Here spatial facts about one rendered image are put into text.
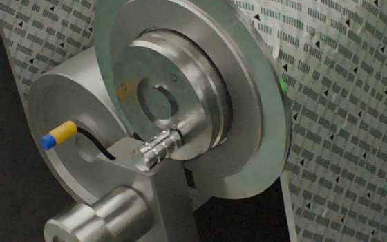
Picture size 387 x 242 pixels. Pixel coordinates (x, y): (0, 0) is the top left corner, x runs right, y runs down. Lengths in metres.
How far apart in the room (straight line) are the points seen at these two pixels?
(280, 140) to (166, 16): 0.09
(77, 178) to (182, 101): 0.21
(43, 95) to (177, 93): 0.18
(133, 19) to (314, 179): 0.14
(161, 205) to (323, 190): 0.10
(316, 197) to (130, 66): 0.13
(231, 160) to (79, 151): 0.17
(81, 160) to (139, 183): 0.11
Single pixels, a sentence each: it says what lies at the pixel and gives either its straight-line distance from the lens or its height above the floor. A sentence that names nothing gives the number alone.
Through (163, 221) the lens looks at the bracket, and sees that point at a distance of 0.50.
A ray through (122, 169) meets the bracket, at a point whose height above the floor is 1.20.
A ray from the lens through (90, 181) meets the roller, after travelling 0.62.
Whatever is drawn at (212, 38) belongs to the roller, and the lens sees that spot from 0.43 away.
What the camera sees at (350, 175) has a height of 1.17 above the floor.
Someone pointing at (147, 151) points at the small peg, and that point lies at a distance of 0.45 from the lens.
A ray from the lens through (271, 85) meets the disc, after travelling 0.42.
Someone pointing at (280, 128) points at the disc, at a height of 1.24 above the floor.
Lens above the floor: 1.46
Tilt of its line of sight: 28 degrees down
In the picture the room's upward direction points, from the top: 12 degrees counter-clockwise
